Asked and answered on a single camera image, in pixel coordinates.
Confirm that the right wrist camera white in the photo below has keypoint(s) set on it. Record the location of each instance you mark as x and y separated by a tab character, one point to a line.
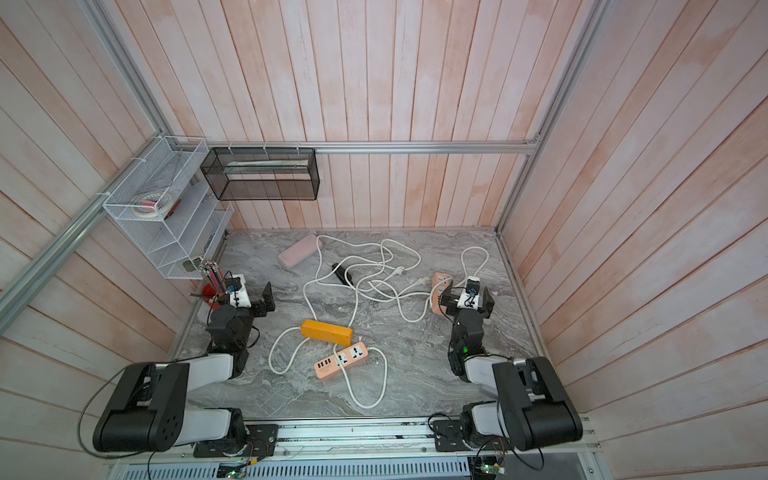
470	296

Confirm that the yellow power strip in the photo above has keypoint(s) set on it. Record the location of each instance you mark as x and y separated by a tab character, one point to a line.
326	332

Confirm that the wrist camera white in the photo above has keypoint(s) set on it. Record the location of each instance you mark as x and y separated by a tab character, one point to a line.
470	296
236	288

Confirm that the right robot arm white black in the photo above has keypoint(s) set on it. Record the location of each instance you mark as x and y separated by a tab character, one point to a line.
530	408

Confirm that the pink power strip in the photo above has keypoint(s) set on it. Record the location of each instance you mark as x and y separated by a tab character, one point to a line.
332	365
439	282

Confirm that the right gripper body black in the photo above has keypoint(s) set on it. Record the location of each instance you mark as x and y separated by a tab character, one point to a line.
452	300

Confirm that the pink power strip front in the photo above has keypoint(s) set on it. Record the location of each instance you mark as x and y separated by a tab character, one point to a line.
332	365

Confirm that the black mesh basket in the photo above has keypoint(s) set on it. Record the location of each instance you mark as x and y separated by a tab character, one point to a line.
262	173

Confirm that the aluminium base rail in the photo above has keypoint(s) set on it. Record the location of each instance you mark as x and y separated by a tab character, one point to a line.
358	438

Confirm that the pink power strip right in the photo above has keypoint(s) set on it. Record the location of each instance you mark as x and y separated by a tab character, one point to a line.
439	282

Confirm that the red pencil cup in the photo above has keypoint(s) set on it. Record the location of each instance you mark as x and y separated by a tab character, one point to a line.
215	290

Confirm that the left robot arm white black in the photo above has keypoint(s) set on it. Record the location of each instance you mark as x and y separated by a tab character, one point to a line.
148	409

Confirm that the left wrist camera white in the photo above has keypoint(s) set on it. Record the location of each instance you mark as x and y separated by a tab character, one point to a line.
236	288

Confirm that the tape roll in rack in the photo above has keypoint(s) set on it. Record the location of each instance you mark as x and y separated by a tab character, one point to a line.
151	205

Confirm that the black remote control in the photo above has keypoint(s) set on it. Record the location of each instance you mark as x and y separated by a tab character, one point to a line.
341	273

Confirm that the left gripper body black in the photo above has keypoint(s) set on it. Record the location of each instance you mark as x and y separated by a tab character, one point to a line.
258	309

